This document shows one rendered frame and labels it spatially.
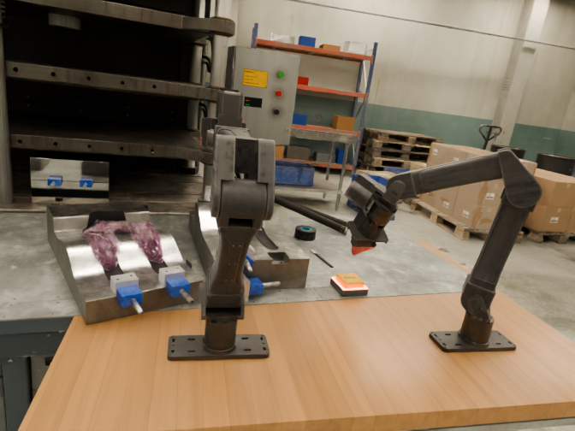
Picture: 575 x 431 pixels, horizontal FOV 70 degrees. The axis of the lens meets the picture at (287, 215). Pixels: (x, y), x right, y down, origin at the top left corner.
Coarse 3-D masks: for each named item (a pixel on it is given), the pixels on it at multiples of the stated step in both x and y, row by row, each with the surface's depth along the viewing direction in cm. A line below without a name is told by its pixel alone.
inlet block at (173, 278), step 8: (160, 272) 95; (168, 272) 94; (176, 272) 95; (184, 272) 96; (160, 280) 96; (168, 280) 93; (176, 280) 94; (184, 280) 94; (168, 288) 93; (176, 288) 91; (184, 288) 92; (176, 296) 92; (184, 296) 90
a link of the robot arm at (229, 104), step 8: (224, 96) 85; (232, 96) 85; (240, 96) 88; (216, 104) 88; (224, 104) 85; (232, 104) 85; (240, 104) 88; (216, 112) 88; (224, 112) 85; (232, 112) 86; (240, 112) 89; (224, 120) 86; (232, 120) 86; (240, 120) 87; (208, 136) 82; (208, 144) 82
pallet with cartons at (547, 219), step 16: (544, 176) 492; (560, 176) 515; (544, 192) 473; (560, 192) 468; (544, 208) 472; (560, 208) 476; (528, 224) 493; (544, 224) 477; (560, 224) 484; (560, 240) 491
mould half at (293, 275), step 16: (208, 208) 130; (192, 224) 140; (208, 224) 124; (272, 224) 132; (208, 240) 116; (256, 240) 120; (272, 240) 122; (288, 240) 124; (208, 256) 110; (256, 256) 108; (288, 256) 111; (304, 256) 112; (256, 272) 107; (272, 272) 109; (288, 272) 110; (304, 272) 112; (272, 288) 110; (288, 288) 112
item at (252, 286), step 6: (246, 282) 101; (252, 282) 104; (258, 282) 104; (270, 282) 107; (276, 282) 108; (246, 288) 101; (252, 288) 103; (258, 288) 103; (246, 294) 102; (252, 294) 103; (246, 300) 102
